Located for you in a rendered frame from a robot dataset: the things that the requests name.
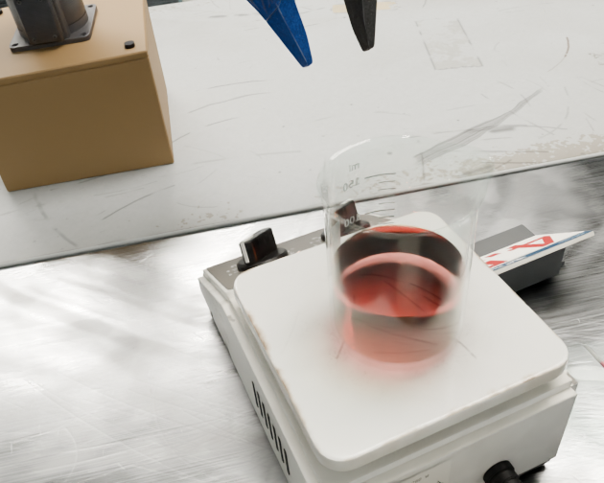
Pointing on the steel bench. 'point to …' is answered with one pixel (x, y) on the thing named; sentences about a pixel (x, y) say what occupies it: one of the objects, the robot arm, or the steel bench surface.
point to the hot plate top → (413, 426)
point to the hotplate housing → (518, 417)
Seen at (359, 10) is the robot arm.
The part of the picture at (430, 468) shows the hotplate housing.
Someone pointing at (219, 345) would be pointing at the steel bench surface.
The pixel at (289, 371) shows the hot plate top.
